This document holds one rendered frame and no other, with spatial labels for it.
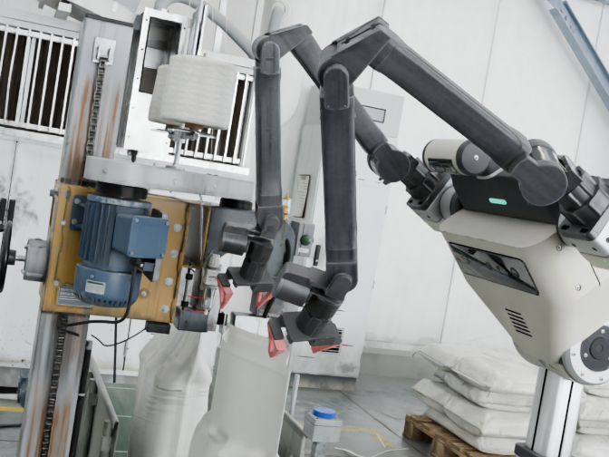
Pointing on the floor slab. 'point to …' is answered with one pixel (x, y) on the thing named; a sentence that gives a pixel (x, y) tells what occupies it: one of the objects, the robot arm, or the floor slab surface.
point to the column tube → (78, 121)
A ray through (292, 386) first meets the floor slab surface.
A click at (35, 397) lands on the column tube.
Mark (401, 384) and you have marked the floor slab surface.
